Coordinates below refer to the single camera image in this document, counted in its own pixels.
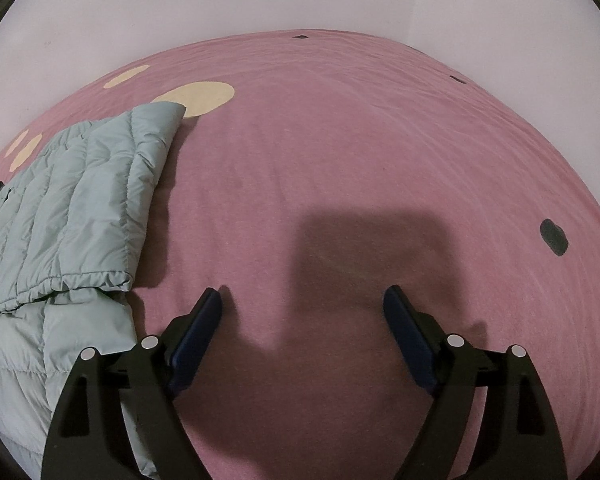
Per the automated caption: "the pink spotted bed sheet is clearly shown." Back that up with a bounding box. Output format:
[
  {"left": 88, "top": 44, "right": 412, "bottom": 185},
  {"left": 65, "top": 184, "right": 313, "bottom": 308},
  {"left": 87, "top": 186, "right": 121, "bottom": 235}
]
[{"left": 0, "top": 29, "right": 600, "bottom": 480}]

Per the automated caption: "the light green puffer jacket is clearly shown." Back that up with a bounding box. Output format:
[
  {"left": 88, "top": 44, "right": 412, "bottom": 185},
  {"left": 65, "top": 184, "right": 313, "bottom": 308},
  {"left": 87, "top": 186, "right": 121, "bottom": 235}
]
[{"left": 0, "top": 101, "right": 187, "bottom": 476}]

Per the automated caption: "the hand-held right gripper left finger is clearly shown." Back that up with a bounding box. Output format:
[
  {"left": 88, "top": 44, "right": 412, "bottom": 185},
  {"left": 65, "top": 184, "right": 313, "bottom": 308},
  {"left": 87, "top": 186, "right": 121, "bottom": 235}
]
[{"left": 41, "top": 287, "right": 224, "bottom": 480}]

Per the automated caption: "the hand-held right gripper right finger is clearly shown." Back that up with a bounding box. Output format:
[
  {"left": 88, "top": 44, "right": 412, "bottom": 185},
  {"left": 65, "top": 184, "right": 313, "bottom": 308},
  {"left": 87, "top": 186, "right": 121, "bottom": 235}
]
[{"left": 383, "top": 285, "right": 569, "bottom": 480}]

